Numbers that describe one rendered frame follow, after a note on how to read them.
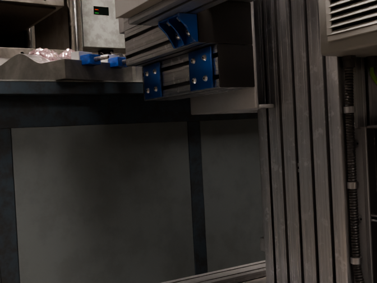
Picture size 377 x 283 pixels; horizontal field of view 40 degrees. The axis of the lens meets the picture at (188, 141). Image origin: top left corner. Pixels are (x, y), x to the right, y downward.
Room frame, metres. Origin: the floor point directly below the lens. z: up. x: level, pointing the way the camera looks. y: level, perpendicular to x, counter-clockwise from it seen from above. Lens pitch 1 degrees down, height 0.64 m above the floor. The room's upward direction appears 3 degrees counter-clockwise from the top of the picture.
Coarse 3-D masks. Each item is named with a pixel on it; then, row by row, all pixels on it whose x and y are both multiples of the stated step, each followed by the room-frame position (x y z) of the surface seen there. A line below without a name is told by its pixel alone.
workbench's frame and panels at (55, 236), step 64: (0, 128) 1.42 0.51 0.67; (64, 128) 1.53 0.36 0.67; (128, 128) 1.64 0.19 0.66; (192, 128) 1.77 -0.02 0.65; (256, 128) 1.93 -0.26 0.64; (0, 192) 1.42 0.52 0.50; (64, 192) 1.52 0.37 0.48; (128, 192) 1.64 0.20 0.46; (192, 192) 1.77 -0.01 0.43; (256, 192) 1.93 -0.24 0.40; (0, 256) 1.41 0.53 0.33; (64, 256) 1.51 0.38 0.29; (128, 256) 1.63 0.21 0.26; (192, 256) 1.76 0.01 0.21; (256, 256) 1.92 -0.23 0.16
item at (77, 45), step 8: (72, 0) 2.36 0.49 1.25; (72, 8) 2.36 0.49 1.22; (80, 8) 2.38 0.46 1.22; (72, 16) 2.36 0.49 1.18; (80, 16) 2.38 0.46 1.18; (72, 24) 2.36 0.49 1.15; (80, 24) 2.37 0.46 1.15; (24, 32) 2.93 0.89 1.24; (32, 32) 2.93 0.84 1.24; (72, 32) 2.36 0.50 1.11; (80, 32) 2.37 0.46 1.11; (24, 40) 2.94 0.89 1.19; (32, 40) 2.93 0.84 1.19; (72, 40) 2.36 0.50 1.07; (80, 40) 2.37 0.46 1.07; (72, 48) 2.36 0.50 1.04; (80, 48) 2.37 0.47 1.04
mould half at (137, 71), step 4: (132, 68) 1.70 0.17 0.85; (136, 68) 1.68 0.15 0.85; (140, 68) 1.69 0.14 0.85; (132, 72) 1.70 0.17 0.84; (136, 72) 1.68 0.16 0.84; (140, 72) 1.69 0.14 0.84; (132, 76) 1.70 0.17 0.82; (136, 76) 1.68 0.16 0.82; (140, 76) 1.69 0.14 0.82; (136, 80) 1.68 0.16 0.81; (140, 80) 1.69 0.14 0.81
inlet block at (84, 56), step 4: (72, 52) 1.50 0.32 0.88; (76, 52) 1.49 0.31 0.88; (80, 52) 1.49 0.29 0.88; (84, 52) 1.50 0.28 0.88; (88, 52) 1.51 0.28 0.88; (72, 56) 1.50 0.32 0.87; (76, 56) 1.49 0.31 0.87; (80, 56) 1.49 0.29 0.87; (84, 56) 1.47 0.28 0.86; (88, 56) 1.46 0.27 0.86; (92, 56) 1.47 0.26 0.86; (96, 56) 1.48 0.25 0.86; (100, 56) 1.46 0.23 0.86; (104, 56) 1.45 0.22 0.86; (108, 56) 1.45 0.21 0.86; (84, 60) 1.48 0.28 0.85; (88, 60) 1.46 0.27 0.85; (92, 60) 1.47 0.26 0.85; (96, 60) 1.47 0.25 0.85; (100, 60) 1.46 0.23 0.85; (84, 64) 1.48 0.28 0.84; (88, 64) 1.47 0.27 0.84; (92, 64) 1.48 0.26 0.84; (96, 64) 1.48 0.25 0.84; (100, 64) 1.49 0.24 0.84
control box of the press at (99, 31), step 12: (84, 0) 2.52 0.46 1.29; (96, 0) 2.56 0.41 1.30; (108, 0) 2.59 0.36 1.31; (84, 12) 2.52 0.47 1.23; (96, 12) 2.56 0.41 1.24; (108, 12) 2.59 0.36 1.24; (84, 24) 2.52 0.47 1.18; (96, 24) 2.55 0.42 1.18; (108, 24) 2.59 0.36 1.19; (84, 36) 2.52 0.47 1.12; (96, 36) 2.55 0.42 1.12; (108, 36) 2.59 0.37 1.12; (120, 36) 2.62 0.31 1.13; (84, 48) 2.57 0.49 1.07; (96, 48) 2.59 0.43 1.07; (108, 48) 2.61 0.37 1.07; (120, 48) 2.63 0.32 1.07
